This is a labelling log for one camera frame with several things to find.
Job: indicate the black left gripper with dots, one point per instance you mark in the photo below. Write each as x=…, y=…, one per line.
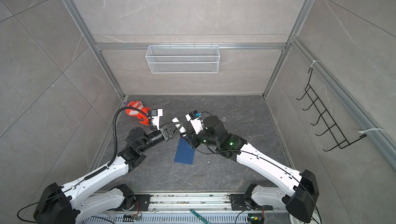
x=166, y=132

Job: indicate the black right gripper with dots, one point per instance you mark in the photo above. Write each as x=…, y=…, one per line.
x=194, y=140

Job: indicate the blue envelope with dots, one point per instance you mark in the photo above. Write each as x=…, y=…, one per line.
x=184, y=153

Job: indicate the white glue stick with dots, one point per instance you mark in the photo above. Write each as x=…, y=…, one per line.
x=179, y=125

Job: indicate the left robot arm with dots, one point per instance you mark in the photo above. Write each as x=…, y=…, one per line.
x=76, y=201

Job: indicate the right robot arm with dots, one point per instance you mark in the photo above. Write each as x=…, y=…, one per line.
x=296, y=191

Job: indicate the white analog clock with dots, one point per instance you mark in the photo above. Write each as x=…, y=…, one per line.
x=294, y=220

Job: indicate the white wire basket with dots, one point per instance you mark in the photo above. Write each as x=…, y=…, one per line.
x=178, y=59

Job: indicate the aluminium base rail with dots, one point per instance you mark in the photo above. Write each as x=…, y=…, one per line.
x=174, y=208

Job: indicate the black wire hook rack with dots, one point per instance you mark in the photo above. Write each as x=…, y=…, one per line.
x=325, y=117

